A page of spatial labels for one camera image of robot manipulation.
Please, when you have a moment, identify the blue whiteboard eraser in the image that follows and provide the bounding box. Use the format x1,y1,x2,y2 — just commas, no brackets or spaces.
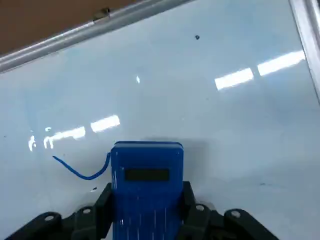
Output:
109,140,185,240

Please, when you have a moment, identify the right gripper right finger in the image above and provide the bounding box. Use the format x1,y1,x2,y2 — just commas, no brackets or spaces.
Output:
174,181,275,240

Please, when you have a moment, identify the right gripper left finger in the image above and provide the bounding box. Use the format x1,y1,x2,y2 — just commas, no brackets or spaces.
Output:
4,182,114,240

